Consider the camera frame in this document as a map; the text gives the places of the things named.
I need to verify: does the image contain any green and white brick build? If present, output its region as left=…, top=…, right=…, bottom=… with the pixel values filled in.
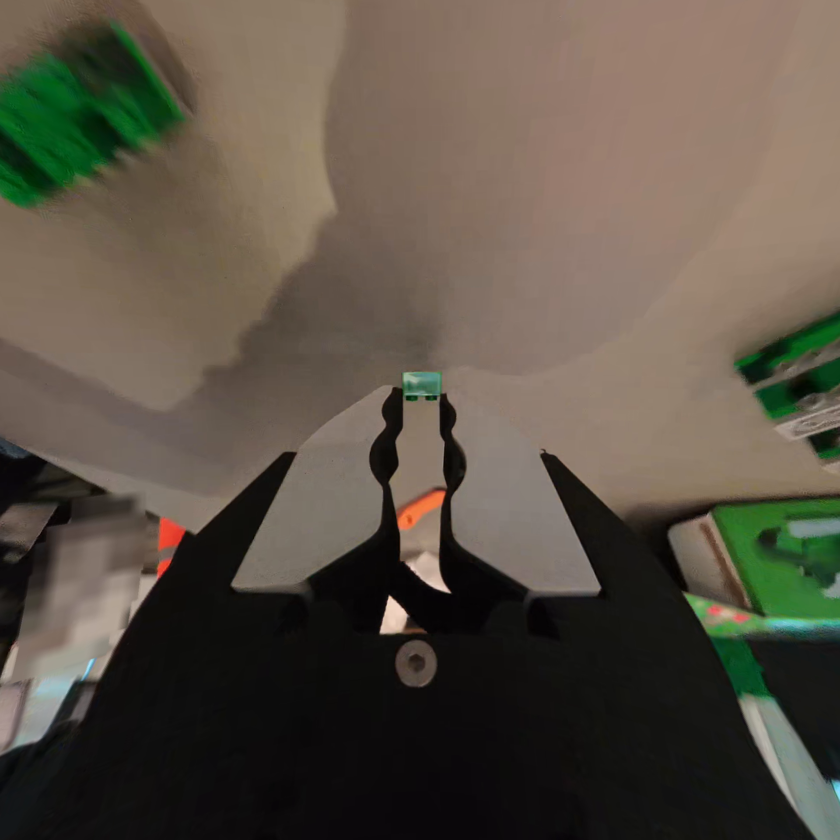
left=734, top=314, right=840, bottom=468

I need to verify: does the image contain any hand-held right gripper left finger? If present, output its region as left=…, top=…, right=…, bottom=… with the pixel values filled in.
left=230, top=385, right=404, bottom=595

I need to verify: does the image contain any green box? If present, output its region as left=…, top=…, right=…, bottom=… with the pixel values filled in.
left=668, top=497, right=840, bottom=619

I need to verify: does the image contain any green patterned paper strip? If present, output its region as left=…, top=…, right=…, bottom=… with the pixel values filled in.
left=684, top=589, right=840, bottom=642

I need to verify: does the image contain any large green toy brick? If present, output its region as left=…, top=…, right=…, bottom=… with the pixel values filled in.
left=0, top=21, right=190, bottom=209

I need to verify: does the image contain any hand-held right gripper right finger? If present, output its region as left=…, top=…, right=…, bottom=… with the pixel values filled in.
left=436, top=392, right=602, bottom=598

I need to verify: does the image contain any orange striped object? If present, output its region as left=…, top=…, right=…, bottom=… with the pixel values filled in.
left=157, top=516, right=187, bottom=580

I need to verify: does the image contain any orange brick separator tool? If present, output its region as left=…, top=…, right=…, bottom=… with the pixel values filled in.
left=396, top=486, right=448, bottom=532

